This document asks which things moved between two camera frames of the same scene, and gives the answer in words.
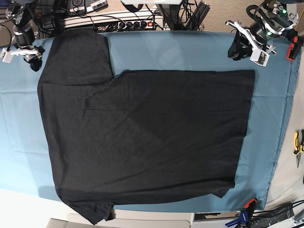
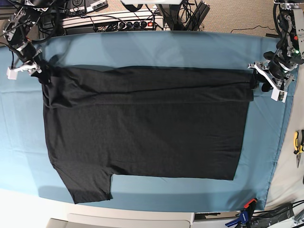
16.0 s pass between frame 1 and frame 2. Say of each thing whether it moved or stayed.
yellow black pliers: stayed
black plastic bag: stayed
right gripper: moved
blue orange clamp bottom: stayed
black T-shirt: moved
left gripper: moved
